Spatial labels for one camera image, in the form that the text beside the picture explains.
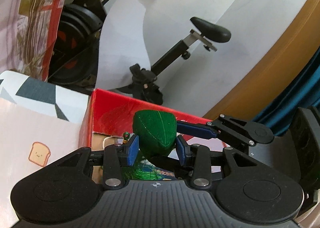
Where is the green plush toy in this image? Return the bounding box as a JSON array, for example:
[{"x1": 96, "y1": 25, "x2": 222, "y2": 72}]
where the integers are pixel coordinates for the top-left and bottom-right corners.
[{"x1": 132, "y1": 110, "x2": 177, "y2": 159}]

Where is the blue foil snack bag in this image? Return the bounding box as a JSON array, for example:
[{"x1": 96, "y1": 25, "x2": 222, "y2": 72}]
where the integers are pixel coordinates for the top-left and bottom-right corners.
[{"x1": 121, "y1": 152, "x2": 176, "y2": 181}]

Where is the dark blue curtain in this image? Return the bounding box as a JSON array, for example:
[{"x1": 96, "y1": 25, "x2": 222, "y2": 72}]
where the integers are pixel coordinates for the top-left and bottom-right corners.
[{"x1": 253, "y1": 50, "x2": 320, "y2": 136}]

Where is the red strawberry cardboard box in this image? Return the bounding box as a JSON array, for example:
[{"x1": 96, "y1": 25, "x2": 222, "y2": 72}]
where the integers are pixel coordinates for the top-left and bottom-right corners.
[{"x1": 78, "y1": 89, "x2": 209, "y2": 147}]

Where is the patterned white tablecloth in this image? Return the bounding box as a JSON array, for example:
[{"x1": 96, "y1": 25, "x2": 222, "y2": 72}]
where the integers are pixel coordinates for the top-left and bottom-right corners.
[{"x1": 1, "y1": 71, "x2": 88, "y2": 227}]

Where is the black exercise bike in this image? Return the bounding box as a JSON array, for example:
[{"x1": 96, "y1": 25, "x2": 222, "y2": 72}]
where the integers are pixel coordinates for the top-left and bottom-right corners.
[{"x1": 48, "y1": 0, "x2": 231, "y2": 105}]

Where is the white paper sheet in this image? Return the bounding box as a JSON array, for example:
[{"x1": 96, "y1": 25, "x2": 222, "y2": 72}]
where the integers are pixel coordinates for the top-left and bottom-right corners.
[{"x1": 95, "y1": 0, "x2": 151, "y2": 90}]

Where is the red pink patterned curtain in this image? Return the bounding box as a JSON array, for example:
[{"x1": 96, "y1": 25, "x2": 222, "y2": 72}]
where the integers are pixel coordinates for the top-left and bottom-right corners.
[{"x1": 1, "y1": 0, "x2": 65, "y2": 81}]

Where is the wooden door frame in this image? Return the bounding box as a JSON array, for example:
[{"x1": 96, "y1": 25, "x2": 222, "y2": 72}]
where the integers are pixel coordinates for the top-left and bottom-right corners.
[{"x1": 204, "y1": 0, "x2": 319, "y2": 120}]

